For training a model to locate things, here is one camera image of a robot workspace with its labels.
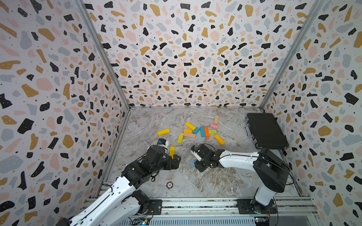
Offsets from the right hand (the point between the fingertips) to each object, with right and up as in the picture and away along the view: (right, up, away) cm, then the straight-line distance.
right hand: (198, 164), depth 89 cm
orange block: (+8, +19, +17) cm, 26 cm away
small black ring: (-17, -9, -8) cm, 21 cm away
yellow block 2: (-17, +7, +5) cm, 19 cm away
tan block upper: (+16, +28, +24) cm, 40 cm away
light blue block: (-4, +1, -1) cm, 4 cm away
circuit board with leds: (-29, -23, -19) cm, 42 cm away
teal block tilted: (0, +20, +17) cm, 26 cm away
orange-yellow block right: (+16, +14, +11) cm, 24 cm away
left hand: (-13, +8, -15) cm, 21 cm away
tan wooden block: (-5, +17, +15) cm, 23 cm away
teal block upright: (+4, +19, +17) cm, 26 cm away
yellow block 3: (-5, +24, +20) cm, 31 cm away
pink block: (+14, +23, +20) cm, 34 cm away
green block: (+12, +19, +16) cm, 28 cm away
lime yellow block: (-12, +15, +11) cm, 22 cm away
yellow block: (-25, +19, +17) cm, 36 cm away
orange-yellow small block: (-7, +20, +18) cm, 28 cm away
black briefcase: (+49, +20, +11) cm, 54 cm away
